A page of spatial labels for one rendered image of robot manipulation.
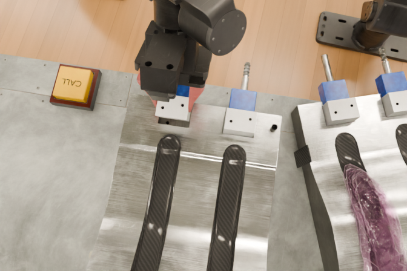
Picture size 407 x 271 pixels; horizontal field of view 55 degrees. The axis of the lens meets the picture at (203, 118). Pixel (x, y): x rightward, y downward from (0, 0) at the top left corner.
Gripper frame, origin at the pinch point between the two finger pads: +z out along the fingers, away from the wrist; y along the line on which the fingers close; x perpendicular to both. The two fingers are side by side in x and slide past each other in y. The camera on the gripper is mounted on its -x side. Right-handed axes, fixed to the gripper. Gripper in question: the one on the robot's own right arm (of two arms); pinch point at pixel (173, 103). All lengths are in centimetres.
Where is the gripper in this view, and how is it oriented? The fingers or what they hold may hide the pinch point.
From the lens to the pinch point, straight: 61.4
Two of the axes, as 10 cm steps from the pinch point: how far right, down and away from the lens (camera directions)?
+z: -0.7, 7.3, 6.8
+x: 1.4, -6.7, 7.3
